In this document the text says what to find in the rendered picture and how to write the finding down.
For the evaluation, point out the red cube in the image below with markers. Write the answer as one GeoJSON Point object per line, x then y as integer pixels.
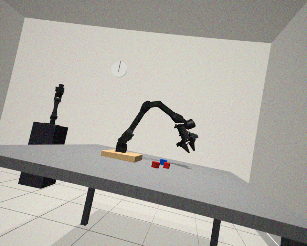
{"type": "Point", "coordinates": [155, 164]}
{"type": "Point", "coordinates": [166, 165]}

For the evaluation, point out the blue cube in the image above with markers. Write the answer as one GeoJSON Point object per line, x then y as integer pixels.
{"type": "Point", "coordinates": [162, 161]}

